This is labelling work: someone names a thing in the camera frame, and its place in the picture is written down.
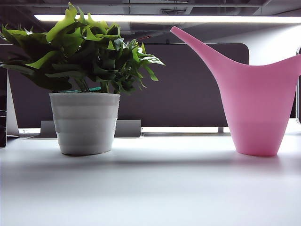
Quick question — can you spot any pink plastic watering can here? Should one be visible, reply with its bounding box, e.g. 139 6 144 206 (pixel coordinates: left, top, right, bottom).
170 26 301 157

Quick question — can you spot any white ribbed plant pot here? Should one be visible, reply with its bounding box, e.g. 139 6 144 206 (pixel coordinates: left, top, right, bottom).
48 92 121 156

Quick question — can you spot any teal plant tag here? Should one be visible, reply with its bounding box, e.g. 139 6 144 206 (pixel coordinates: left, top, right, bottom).
61 86 102 93

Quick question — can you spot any long ceiling light strip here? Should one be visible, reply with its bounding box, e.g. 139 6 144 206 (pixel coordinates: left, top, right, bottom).
34 14 301 24

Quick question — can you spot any silver black computer monitor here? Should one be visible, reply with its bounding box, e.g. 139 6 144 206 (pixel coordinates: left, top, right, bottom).
0 63 20 149

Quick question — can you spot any dark desk partition panel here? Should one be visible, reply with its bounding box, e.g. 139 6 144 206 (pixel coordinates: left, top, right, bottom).
0 42 250 129

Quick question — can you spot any green leafy plant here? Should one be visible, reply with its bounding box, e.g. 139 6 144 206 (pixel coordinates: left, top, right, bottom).
0 2 166 96

